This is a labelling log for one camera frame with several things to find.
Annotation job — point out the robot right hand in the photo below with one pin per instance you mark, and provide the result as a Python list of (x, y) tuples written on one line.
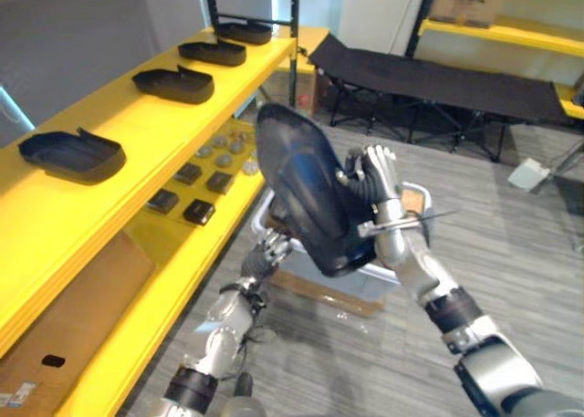
[(372, 180)]

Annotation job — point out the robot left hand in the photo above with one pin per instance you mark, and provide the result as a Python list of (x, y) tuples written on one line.
[(262, 262)]

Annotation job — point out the black plastic housing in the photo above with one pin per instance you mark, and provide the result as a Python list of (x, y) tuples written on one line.
[(75, 157), (214, 53), (305, 184), (246, 32), (175, 85)]

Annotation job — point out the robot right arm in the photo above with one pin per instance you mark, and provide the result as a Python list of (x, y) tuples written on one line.
[(483, 357)]

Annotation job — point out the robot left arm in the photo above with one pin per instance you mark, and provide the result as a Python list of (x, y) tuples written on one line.
[(226, 326)]

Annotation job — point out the yellow lower shelf board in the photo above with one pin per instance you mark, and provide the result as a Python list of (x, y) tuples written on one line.
[(182, 262)]

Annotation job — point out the yellow shelf board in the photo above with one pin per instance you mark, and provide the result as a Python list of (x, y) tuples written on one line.
[(150, 129), (182, 262)]

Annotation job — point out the grey plastic bin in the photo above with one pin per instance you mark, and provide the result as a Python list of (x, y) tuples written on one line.
[(301, 264)]

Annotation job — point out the flat brown cardboard sheet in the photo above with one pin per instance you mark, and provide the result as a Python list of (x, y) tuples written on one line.
[(328, 294)]

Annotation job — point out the small black box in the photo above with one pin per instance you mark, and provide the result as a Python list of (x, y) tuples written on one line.
[(163, 201), (188, 173), (220, 182), (199, 212)]

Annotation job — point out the round grey metal part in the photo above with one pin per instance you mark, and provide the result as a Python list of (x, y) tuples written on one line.
[(236, 148), (223, 161), (249, 167), (219, 142), (205, 152)]

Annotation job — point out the small red object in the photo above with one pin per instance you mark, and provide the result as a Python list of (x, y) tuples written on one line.
[(304, 100)]

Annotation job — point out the black folding cot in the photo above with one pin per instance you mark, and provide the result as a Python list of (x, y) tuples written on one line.
[(433, 81)]

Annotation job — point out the white flat device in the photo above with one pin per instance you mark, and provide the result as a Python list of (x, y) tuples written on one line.
[(529, 174)]

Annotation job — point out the white panel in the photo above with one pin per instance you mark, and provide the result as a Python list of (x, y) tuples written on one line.
[(378, 15)]

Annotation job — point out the large brown cardboard box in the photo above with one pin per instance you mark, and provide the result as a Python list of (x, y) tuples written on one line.
[(77, 326)]

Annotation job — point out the Galanz cardboard box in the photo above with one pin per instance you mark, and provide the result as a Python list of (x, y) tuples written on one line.
[(470, 2)]

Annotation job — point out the black shelf upright frame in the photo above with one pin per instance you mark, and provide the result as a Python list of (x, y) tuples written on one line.
[(294, 38)]

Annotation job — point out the black shelf post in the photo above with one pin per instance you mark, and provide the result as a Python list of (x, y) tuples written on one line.
[(420, 20)]

